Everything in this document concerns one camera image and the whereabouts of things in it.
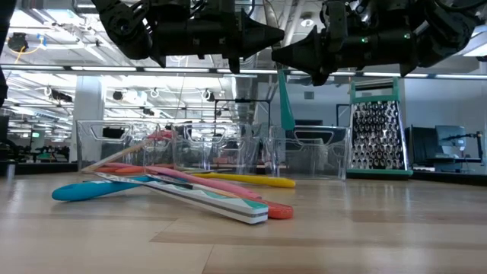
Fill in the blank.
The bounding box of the yellow plastic spoon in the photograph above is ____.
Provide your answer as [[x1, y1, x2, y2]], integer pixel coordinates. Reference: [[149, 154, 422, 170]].
[[193, 172, 297, 190]]

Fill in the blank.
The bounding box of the dark background monitor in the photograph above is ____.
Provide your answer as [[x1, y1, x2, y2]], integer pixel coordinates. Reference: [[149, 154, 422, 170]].
[[404, 126, 438, 158]]

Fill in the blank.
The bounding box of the blue plastic spoon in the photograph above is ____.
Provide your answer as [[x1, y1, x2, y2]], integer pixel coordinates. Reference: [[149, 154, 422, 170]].
[[51, 174, 161, 202]]

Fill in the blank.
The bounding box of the grey metal cylinder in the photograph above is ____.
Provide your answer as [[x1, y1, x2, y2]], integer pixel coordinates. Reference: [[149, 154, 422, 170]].
[[4, 158, 17, 183]]

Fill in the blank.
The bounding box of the red spatula wooden handle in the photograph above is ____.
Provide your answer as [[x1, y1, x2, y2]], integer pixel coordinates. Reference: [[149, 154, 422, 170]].
[[82, 127, 179, 173]]

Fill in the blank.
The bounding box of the grey background monitor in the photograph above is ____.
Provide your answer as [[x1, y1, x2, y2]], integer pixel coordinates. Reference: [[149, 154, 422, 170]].
[[434, 124, 467, 153]]

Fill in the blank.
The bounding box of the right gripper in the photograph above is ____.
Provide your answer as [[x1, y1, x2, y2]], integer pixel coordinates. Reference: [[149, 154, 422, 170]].
[[271, 0, 396, 87]]

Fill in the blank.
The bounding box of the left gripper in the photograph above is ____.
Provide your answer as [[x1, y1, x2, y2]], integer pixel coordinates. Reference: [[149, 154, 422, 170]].
[[159, 0, 285, 74]]

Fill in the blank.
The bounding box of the white building column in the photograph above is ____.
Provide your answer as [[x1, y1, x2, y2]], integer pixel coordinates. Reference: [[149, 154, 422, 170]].
[[69, 75, 106, 163]]

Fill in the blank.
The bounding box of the teal metal box grater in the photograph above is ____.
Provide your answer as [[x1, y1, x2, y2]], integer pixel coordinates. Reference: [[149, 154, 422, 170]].
[[345, 78, 414, 180]]

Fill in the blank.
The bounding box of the pink silicone spoon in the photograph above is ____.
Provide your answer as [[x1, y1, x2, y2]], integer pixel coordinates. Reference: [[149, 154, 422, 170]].
[[109, 162, 264, 200]]

